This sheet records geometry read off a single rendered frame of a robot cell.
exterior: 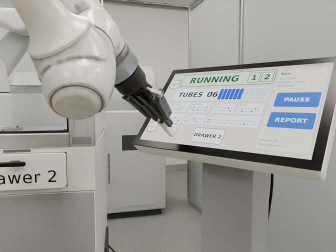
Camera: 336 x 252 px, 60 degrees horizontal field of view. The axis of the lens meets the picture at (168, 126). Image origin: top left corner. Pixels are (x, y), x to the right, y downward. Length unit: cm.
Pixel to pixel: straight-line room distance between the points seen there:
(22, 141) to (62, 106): 59
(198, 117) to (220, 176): 18
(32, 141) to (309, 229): 138
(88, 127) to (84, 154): 9
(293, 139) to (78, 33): 47
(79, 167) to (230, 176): 48
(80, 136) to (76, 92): 57
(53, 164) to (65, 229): 22
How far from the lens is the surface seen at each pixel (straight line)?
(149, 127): 88
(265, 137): 69
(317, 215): 169
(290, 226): 186
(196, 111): 83
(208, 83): 89
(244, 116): 75
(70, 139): 98
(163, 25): 452
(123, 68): 63
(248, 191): 81
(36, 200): 104
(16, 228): 109
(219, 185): 85
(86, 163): 99
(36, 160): 99
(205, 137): 75
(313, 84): 76
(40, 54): 45
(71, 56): 44
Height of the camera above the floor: 109
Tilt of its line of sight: 5 degrees down
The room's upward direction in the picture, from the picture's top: straight up
